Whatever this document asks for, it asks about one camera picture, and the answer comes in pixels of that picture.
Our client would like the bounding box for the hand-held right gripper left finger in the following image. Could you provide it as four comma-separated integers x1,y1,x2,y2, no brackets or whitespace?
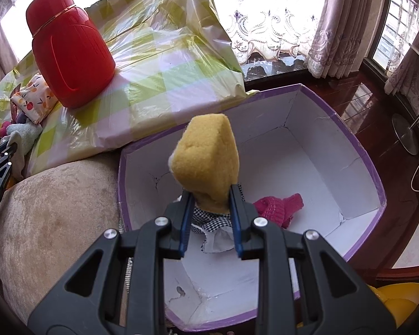
27,190,196,335

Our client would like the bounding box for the red thermos flask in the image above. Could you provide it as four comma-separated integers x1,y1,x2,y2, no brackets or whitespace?
25,0,116,109

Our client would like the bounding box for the cherry print fabric pouch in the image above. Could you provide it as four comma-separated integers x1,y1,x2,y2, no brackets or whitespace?
10,73,60,125

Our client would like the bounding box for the yellow plastic object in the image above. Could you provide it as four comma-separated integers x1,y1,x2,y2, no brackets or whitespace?
366,283,419,335

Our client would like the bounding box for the dark wooden window frame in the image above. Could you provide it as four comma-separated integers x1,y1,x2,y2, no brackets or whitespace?
365,0,419,75

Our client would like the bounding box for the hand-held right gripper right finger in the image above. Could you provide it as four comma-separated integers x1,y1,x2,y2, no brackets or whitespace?
229,183,397,335

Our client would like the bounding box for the checkered yellow tablecloth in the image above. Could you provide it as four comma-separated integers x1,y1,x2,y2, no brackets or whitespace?
0,0,259,178

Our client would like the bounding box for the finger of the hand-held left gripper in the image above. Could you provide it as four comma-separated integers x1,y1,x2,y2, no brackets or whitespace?
0,135,19,185

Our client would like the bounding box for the grey elephant plush toy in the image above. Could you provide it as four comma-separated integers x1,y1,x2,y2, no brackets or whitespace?
5,120,43,156

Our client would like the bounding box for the floor stand round metal base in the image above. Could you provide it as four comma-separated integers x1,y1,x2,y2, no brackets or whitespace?
392,94,419,156

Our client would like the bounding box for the pink knitted sock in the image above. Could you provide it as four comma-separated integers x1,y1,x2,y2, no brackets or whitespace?
253,193,304,230

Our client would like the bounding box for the beige sofa cushion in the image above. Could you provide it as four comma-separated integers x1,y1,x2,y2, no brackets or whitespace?
0,161,133,325

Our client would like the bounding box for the white lace curtain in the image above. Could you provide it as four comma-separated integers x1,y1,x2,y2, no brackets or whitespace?
227,0,330,65

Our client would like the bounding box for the purple-edged white cardboard box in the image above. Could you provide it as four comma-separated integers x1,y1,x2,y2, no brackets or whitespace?
118,84,387,332

